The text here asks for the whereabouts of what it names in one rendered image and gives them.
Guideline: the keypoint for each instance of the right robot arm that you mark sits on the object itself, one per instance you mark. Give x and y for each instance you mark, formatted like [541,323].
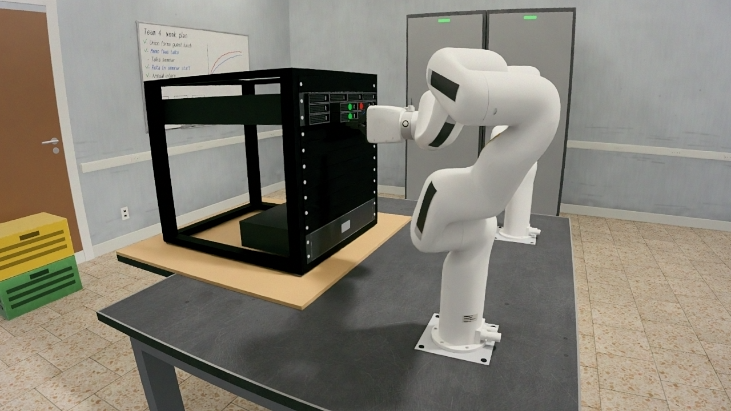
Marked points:
[517,211]

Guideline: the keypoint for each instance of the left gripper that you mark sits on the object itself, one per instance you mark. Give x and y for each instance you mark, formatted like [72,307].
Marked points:
[382,124]

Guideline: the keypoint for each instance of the tan wooden board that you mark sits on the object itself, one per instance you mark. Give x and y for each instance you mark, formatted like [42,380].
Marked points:
[264,283]

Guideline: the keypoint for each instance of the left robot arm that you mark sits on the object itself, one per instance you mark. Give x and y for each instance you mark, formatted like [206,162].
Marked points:
[530,106]

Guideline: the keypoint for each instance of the black server rack frame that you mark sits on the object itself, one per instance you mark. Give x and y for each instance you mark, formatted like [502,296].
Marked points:
[330,171]

